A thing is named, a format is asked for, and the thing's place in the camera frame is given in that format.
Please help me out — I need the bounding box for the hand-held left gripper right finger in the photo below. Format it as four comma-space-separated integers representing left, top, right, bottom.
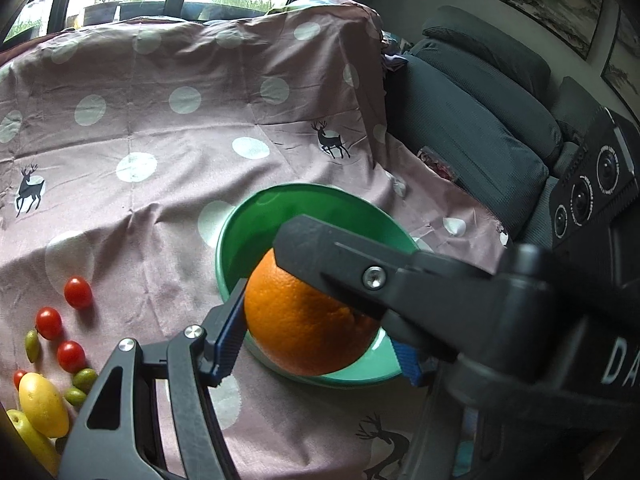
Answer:
390, 337, 478, 480

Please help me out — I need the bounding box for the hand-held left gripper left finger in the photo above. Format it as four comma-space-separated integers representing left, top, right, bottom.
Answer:
59, 277, 251, 480

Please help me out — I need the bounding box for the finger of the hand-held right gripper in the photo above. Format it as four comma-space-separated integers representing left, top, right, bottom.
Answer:
272, 214, 506, 363

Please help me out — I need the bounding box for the green bowl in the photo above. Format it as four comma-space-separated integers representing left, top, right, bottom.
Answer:
215, 183, 426, 390

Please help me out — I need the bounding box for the orange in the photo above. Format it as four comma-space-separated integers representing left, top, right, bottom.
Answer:
243, 247, 381, 377

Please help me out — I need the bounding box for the yellow lemon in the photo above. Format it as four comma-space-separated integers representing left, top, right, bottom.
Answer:
18, 372, 71, 439

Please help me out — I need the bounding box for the small patterned cloth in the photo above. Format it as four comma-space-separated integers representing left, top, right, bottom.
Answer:
417, 146, 461, 183

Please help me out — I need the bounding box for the grey sofa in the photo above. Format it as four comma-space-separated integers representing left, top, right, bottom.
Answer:
385, 5, 596, 251

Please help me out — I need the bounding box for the pink dotted deer cloth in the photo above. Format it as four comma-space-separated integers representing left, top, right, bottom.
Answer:
0, 0, 513, 480

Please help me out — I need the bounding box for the purple cloth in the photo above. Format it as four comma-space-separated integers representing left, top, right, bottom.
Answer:
380, 30, 413, 73

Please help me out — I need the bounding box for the dark planter box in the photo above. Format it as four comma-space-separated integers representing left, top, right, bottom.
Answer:
82, 2, 166, 26

